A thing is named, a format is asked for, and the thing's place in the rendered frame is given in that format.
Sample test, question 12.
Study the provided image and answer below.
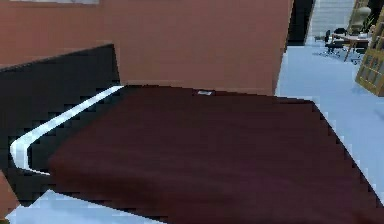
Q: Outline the dark red bed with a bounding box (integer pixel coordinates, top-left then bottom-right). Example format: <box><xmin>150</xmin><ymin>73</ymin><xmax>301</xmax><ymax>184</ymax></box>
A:
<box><xmin>0</xmin><ymin>43</ymin><xmax>384</xmax><ymax>224</ymax></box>

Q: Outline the black office chair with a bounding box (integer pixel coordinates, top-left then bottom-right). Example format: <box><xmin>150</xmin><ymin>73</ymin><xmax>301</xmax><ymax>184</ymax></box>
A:
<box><xmin>320</xmin><ymin>27</ymin><xmax>348</xmax><ymax>58</ymax></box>

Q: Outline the round wooden table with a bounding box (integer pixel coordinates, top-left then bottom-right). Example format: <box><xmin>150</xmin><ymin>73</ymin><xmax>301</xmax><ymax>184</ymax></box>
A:
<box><xmin>331</xmin><ymin>32</ymin><xmax>372</xmax><ymax>63</ymax></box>

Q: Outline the wooden bookshelf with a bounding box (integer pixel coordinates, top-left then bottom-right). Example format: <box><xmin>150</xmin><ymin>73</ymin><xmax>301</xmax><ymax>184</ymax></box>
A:
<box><xmin>355</xmin><ymin>12</ymin><xmax>384</xmax><ymax>98</ymax></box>

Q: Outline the beige round lamp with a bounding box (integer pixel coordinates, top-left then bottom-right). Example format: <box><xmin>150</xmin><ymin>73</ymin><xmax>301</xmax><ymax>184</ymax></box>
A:
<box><xmin>348</xmin><ymin>6</ymin><xmax>372</xmax><ymax>34</ymax></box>

